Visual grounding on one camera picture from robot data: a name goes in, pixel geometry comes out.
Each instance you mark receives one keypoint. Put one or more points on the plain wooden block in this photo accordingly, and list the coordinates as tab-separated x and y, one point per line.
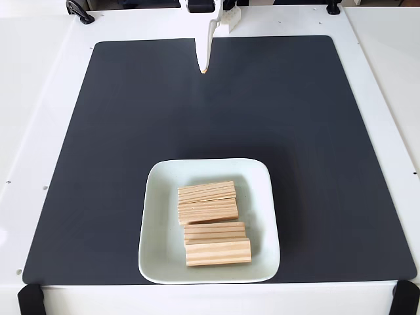
206	190
218	252
208	211

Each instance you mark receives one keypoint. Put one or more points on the grooved wooden block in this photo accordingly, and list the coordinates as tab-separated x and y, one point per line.
213	229

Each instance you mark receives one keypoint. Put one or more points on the pale green square plate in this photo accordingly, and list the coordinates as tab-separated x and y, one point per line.
157	229

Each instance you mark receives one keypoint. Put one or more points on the black rubber mat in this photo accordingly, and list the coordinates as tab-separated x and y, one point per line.
82	164

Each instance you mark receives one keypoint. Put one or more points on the black corner bracket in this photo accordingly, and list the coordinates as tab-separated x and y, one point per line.
407	298
31	300

